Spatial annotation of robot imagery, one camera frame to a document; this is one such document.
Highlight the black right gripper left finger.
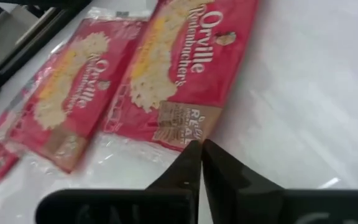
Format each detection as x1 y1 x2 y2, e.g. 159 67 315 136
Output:
146 139 203 224

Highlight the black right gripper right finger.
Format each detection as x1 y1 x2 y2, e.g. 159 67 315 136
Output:
202 139 287 224

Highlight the red Orville popcorn bag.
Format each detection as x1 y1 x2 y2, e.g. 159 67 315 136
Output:
0 7 155 175
0 108 23 184
99 0 260 153

